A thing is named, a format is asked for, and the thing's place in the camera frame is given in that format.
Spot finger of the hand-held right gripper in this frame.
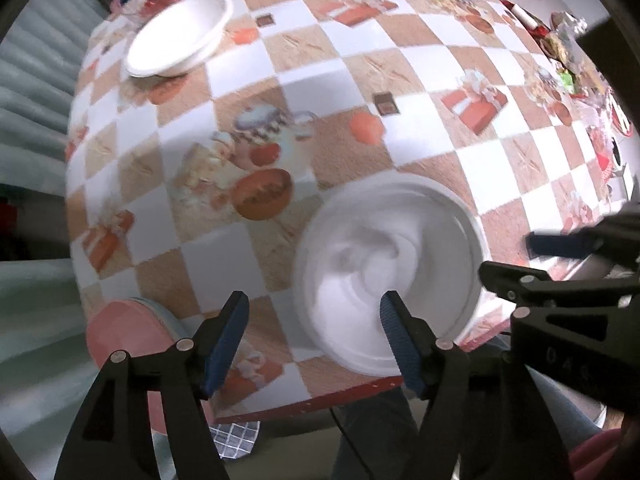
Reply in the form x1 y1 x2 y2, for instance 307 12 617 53
526 212 640 261
479 261 631 308

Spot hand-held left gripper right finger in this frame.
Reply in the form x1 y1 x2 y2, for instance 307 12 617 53
379 291 563 480

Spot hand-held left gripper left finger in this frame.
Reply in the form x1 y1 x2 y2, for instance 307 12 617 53
54 290 251 480

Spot blue square plate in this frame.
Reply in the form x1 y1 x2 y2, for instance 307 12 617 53
127 297 193 341

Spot white paper bowl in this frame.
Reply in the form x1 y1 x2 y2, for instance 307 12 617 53
124 0 234 78
294 172 488 376

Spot pink square plate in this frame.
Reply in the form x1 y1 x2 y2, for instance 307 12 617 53
85 299 218 436

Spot person's left leg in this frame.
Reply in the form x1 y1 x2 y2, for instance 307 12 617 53
332 385 426 480

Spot blue checkered dish towel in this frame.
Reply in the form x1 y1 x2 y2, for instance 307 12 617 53
210 420 263 461

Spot white thread spool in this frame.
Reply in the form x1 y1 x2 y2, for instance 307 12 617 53
505 2 538 28

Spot checkered printed tablecloth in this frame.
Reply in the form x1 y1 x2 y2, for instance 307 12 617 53
64 0 628 421

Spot black cable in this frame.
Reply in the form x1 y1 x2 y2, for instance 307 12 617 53
327 407 376 480

